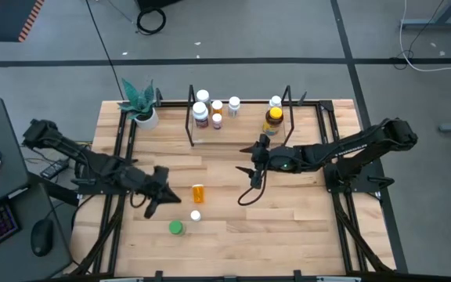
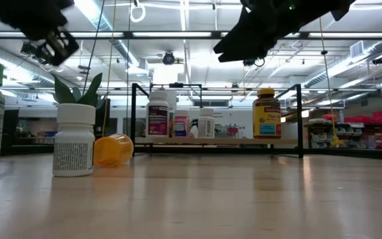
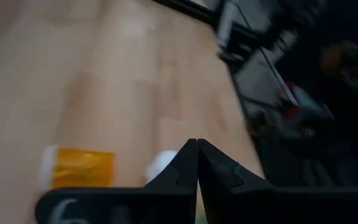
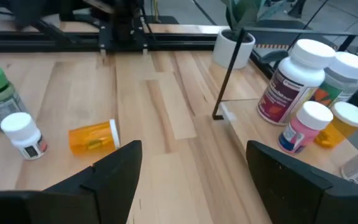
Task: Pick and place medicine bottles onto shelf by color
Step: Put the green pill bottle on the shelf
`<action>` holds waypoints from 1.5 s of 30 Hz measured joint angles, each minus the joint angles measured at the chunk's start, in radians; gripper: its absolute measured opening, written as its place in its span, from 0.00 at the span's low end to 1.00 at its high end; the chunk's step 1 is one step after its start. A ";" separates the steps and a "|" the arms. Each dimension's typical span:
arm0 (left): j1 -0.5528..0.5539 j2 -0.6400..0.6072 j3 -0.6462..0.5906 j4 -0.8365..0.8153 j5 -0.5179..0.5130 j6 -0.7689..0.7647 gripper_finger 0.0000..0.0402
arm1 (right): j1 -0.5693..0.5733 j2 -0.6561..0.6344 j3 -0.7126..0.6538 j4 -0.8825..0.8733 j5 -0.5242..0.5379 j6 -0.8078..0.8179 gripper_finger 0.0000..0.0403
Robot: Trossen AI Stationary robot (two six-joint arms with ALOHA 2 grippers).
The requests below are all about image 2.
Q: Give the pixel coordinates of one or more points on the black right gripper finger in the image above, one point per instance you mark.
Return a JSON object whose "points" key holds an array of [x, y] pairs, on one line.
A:
{"points": [[235, 36], [247, 53]]}

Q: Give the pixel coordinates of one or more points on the amber bottle yellow cap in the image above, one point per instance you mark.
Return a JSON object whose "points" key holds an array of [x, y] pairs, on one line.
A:
{"points": [[266, 119]]}

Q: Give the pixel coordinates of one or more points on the medium white medicine bottle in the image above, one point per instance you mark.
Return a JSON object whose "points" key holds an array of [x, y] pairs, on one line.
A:
{"points": [[206, 127]]}

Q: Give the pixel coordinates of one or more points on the small pink label bottle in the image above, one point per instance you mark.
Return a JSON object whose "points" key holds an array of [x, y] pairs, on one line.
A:
{"points": [[181, 126]]}

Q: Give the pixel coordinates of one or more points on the small white medicine bottle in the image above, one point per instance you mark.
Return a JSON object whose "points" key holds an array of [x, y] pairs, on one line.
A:
{"points": [[74, 149]]}

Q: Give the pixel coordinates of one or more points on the white bottle purple headache label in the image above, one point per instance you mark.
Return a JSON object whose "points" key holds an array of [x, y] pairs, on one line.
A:
{"points": [[158, 123]]}

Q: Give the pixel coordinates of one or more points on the orange pill vial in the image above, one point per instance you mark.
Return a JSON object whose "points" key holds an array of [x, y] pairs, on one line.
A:
{"points": [[111, 151]]}

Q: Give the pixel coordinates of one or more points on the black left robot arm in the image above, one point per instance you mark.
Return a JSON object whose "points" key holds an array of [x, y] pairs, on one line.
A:
{"points": [[28, 16]]}

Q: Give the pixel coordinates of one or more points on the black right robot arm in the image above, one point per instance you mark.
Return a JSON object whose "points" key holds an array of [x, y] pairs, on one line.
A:
{"points": [[320, 8]]}

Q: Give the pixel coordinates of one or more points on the green plant in white pot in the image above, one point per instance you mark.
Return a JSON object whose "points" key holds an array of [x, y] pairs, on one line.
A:
{"points": [[89, 94]]}

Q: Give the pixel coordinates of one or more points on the rack with grey bins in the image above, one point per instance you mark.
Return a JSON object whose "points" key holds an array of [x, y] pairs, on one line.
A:
{"points": [[330, 132]]}

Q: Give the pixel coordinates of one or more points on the black overhead camera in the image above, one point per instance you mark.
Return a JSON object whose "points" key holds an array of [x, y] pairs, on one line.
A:
{"points": [[168, 58]]}

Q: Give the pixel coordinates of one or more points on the black overhead frame bar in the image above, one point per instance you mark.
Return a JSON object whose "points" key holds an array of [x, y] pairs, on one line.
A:
{"points": [[128, 34]]}

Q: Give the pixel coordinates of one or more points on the black metal table frame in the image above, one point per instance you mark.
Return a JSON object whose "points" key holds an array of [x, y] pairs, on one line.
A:
{"points": [[343, 153]]}

